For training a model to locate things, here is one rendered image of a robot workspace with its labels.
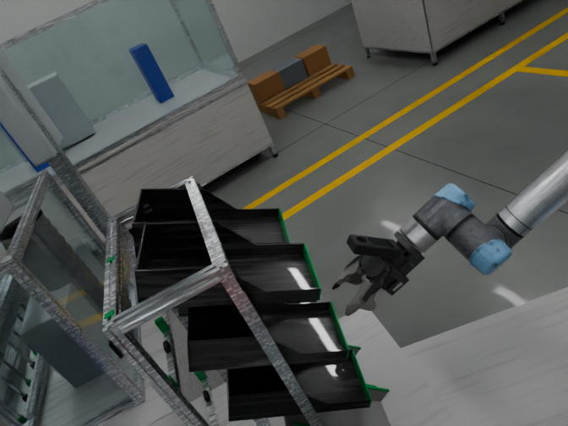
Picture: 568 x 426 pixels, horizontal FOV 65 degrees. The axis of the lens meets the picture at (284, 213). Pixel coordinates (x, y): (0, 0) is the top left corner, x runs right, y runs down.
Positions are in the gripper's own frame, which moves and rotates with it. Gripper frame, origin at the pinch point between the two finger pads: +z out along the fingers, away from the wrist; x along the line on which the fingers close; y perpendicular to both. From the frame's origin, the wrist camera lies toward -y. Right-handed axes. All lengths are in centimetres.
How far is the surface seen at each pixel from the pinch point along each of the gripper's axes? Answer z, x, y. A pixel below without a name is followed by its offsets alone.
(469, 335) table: -10, 6, 52
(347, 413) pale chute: 17.5, -13.6, 15.0
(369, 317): 11, 28, 43
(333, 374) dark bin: 10.5, -12.9, 2.6
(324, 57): -74, 528, 164
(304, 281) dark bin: -5.3, -16.2, -23.7
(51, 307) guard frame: 66, 37, -38
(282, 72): -22, 513, 128
